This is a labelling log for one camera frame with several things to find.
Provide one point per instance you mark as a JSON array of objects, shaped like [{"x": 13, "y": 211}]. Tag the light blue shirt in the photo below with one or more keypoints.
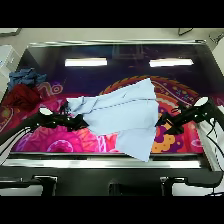
[{"x": 126, "y": 113}]

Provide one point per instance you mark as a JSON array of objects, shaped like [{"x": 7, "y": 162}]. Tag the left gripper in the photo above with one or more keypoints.
[{"x": 75, "y": 124}]

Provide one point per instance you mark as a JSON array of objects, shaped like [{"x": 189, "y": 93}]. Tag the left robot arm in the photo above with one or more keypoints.
[{"x": 40, "y": 120}]

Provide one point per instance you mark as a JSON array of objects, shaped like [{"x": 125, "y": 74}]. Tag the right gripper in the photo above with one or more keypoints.
[{"x": 180, "y": 120}]

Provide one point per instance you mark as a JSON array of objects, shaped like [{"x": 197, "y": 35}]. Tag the blue garment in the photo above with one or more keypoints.
[{"x": 26, "y": 77}]

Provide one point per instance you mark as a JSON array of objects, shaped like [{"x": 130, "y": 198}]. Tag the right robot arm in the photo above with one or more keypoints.
[{"x": 200, "y": 110}]

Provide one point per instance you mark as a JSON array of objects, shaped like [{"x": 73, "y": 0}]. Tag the red garment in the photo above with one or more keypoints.
[{"x": 21, "y": 96}]

